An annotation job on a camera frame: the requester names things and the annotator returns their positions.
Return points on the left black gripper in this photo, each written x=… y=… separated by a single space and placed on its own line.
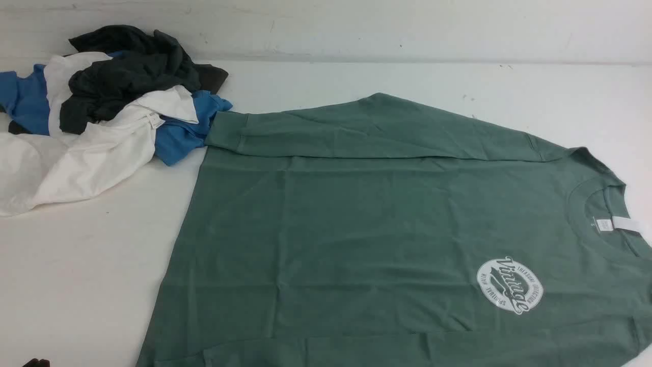
x=35 y=362

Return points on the green long-sleeve top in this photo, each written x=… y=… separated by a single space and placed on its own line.
x=383 y=232

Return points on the white garment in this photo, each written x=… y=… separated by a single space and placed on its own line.
x=63 y=167

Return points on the blue garment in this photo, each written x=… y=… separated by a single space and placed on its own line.
x=24 y=99

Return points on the dark grey garment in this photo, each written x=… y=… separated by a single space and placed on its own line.
x=138 y=64

